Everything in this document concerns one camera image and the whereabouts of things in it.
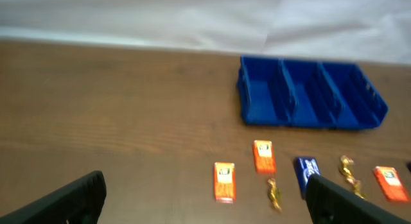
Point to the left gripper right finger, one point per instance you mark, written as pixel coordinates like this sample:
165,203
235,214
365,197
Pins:
340,208

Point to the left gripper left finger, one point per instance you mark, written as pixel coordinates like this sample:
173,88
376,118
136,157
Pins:
74,201

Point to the gold candy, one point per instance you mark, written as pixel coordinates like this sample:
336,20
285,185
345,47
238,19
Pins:
274,195
346,167
357,187

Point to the blue candy pack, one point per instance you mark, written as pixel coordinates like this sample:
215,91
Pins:
305,169

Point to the orange candy box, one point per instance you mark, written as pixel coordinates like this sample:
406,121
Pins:
224,185
391,185
265,160

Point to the blue tray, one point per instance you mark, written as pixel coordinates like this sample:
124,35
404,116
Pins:
266,99

